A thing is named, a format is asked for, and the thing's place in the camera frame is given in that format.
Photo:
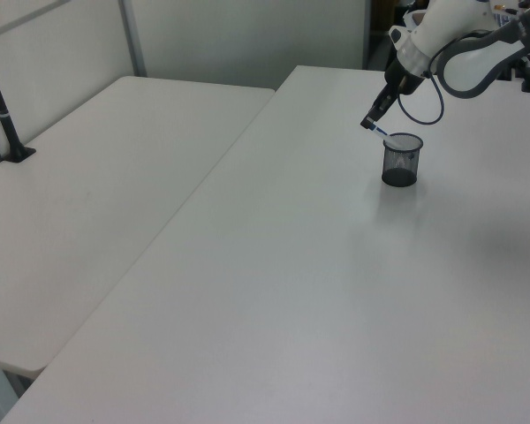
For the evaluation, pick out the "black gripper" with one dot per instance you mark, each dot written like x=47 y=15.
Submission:
x=402 y=79

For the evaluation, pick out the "blue and white marker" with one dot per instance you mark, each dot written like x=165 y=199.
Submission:
x=391 y=140

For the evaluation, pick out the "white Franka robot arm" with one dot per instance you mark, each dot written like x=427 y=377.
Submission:
x=441 y=22

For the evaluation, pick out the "black mesh pen cup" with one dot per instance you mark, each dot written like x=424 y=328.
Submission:
x=399 y=170

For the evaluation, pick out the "grey metal partition post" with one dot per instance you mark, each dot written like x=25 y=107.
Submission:
x=134 y=40

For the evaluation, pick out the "black camera pole with base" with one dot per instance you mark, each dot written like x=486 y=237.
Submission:
x=4 y=117

